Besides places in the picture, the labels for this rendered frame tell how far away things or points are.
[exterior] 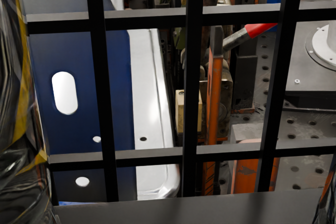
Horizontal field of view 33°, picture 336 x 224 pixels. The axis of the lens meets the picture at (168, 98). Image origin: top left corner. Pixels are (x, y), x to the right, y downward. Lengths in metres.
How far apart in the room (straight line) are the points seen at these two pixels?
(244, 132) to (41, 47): 0.20
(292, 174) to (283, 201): 1.04
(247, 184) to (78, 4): 0.23
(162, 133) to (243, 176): 0.29
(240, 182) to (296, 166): 0.67
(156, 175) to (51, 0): 0.36
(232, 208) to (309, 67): 1.22
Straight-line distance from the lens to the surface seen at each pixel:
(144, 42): 1.02
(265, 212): 0.18
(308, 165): 1.24
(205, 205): 0.18
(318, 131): 1.32
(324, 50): 1.43
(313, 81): 1.35
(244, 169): 0.55
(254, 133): 0.55
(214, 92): 0.75
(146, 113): 0.87
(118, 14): 0.16
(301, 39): 1.48
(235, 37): 0.84
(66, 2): 0.49
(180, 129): 0.81
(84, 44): 0.51
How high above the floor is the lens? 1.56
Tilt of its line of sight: 39 degrees down
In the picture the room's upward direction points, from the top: straight up
